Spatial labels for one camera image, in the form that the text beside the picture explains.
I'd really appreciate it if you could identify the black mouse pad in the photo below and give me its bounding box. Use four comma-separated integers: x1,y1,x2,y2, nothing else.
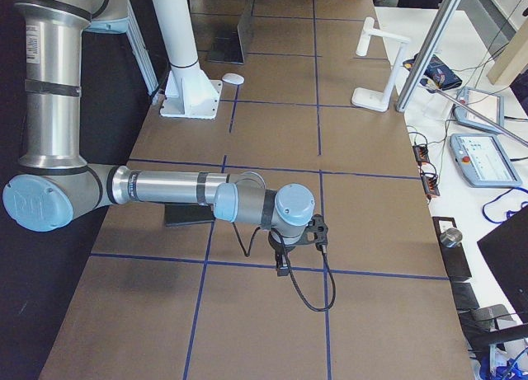
164,204,215,227

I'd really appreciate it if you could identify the lower teach pendant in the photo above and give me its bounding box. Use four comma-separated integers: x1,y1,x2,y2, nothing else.
449,134,522,188

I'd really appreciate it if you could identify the orange connector box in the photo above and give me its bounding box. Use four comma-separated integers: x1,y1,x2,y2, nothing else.
420,172,440,199
412,144,430,165

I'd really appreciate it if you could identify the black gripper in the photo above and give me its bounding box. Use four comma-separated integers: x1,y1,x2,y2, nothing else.
268,228,296,277

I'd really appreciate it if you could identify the white wireless mouse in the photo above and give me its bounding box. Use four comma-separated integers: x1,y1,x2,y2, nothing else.
222,73,245,86

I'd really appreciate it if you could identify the upper orange connector box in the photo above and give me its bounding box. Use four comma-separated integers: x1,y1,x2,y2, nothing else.
412,144,430,165

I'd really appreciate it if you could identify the metal cylinder weight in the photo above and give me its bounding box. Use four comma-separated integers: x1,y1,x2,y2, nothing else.
439,228,463,248

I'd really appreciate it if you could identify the white pedestal column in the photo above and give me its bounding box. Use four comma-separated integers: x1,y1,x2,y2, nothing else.
153,0,223,120

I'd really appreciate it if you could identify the blue lanyard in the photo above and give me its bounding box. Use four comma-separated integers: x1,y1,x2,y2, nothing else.
482,187,528,224

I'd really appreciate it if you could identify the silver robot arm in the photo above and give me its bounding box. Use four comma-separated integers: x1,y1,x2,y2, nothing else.
2,0,317,275

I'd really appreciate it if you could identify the teach pendant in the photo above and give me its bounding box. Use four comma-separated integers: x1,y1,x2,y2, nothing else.
453,87,504,134
449,134,522,188

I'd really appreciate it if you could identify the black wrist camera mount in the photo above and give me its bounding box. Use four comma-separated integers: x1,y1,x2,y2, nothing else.
297,214,328,253

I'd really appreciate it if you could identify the upper teach pendant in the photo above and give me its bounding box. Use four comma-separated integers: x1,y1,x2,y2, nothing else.
453,87,504,134

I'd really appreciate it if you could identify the lower orange connector box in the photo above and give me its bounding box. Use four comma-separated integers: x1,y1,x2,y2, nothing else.
420,172,440,199

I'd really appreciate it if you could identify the space print pouch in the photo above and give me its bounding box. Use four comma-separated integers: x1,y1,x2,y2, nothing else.
419,54,462,93

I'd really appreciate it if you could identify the black braided camera cable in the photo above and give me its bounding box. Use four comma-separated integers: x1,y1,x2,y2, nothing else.
230,221,336,312

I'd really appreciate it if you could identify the black tray strip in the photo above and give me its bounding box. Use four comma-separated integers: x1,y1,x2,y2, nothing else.
432,217,472,282

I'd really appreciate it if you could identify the grey laptop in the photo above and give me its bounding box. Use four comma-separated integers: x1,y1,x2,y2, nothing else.
207,4,253,64

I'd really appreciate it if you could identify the aluminium frame post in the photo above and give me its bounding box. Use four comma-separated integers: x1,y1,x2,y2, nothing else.
395,0,461,113

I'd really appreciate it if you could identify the white desk lamp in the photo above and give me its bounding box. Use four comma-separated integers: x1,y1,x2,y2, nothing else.
351,17,413,112

